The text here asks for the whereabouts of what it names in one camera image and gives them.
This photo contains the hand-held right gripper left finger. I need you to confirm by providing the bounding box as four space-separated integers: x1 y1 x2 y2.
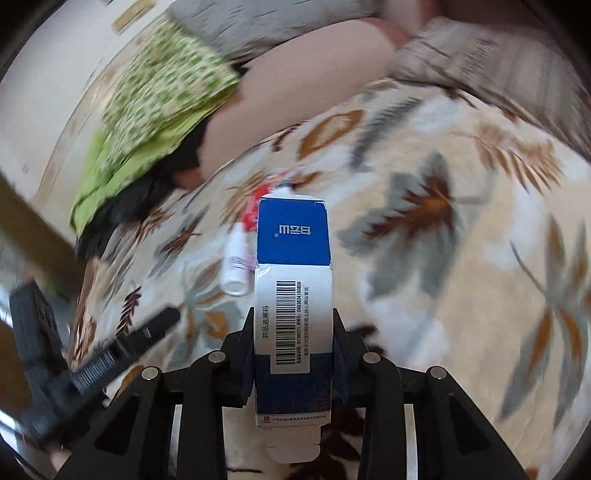
55 307 257 480

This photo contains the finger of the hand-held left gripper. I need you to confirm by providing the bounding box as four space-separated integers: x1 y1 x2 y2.
69 307 182 393

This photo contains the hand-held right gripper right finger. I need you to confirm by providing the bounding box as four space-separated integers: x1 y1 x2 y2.
332 314 527 480

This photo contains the blue and white medicine box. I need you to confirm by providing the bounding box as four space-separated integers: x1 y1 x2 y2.
253 194 334 463

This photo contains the small white bottle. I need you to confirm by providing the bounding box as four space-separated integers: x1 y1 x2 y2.
221 223 253 297

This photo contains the brown wooden board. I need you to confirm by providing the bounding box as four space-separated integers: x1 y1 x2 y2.
0 178 82 292

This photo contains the black cloth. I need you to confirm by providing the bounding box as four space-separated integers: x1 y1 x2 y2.
75 124 214 258

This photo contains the leaf printed blanket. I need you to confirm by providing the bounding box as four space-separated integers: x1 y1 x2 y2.
65 78 591 480

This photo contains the red and white box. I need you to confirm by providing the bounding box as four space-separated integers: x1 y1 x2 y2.
242 168 306 232

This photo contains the green patterned quilt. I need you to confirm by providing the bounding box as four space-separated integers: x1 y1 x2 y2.
69 21 243 236

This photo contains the pink upholstered sofa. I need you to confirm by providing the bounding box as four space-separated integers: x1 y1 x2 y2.
175 0 444 188

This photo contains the grey quilted pillow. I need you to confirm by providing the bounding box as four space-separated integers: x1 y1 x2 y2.
171 0 385 64

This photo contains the striped floral pillow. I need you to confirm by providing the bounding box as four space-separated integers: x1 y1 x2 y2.
385 17 591 163

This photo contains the beige wall switch plate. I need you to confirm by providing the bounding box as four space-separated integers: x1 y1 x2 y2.
113 6 151 31

